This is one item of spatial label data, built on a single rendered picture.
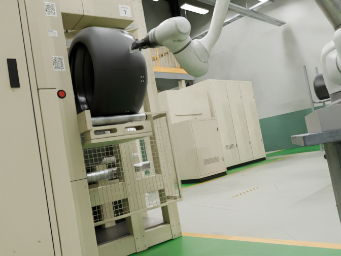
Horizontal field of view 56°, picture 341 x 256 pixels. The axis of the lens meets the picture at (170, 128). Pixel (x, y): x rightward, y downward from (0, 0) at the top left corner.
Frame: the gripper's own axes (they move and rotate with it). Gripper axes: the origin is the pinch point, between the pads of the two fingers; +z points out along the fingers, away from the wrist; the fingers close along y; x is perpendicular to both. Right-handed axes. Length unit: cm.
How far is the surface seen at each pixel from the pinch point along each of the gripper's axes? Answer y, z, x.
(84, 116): 26.2, 8.3, 32.4
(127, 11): -31, 55, -39
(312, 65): -1056, 497, -100
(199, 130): -340, 344, 69
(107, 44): 11.3, 6.2, -2.9
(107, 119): 13.1, 10.9, 34.5
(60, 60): 30.5, 23.2, 2.5
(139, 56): -5.2, 3.8, 2.9
